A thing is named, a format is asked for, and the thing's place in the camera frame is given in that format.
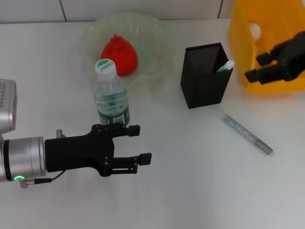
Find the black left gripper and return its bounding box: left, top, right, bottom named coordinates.
left=44, top=121, right=153, bottom=178

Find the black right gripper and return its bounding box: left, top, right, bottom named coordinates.
left=244, top=31, right=305, bottom=85

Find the white paper ball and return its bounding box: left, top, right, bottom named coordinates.
left=248, top=22, right=263, bottom=41

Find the green pen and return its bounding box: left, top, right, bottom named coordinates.
left=216, top=60, right=235, bottom=73

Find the clear green-label water bottle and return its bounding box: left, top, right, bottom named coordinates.
left=93, top=59, right=131, bottom=127

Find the red-orange toy orange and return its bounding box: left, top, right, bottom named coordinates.
left=100, top=34, right=139, bottom=76

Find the black mesh pen holder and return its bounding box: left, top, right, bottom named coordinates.
left=180, top=42, right=234, bottom=109

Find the silver grey pen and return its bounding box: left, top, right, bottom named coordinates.
left=223, top=114, right=274, bottom=155

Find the translucent green fruit bowl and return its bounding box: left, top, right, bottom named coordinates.
left=80, top=11, right=178, bottom=91

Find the yellow plastic bin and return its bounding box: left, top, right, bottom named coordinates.
left=228, top=0, right=305, bottom=94

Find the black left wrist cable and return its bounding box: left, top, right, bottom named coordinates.
left=19, top=170, right=65, bottom=189

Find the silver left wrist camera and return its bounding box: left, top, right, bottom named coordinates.
left=0, top=78, right=18, bottom=135

